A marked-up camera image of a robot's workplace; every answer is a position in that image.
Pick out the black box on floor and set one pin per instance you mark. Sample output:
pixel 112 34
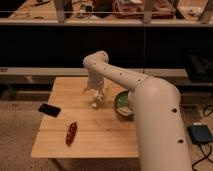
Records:
pixel 200 134

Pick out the white plastic bottle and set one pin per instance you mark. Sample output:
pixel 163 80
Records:
pixel 97 99

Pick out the black smartphone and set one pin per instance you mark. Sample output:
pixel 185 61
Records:
pixel 49 110

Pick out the red brown oblong object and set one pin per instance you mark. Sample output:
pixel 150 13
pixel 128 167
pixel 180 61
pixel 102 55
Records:
pixel 71 133

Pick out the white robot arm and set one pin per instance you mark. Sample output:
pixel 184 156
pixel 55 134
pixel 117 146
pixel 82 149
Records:
pixel 160 134

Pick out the green bowl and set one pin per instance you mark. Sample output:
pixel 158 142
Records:
pixel 121 105

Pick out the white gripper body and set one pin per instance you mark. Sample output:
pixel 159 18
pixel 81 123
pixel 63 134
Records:
pixel 95 81

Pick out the long workbench shelf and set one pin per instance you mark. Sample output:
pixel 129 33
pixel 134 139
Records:
pixel 125 13

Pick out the wooden table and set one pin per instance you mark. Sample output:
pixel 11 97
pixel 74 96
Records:
pixel 101 133

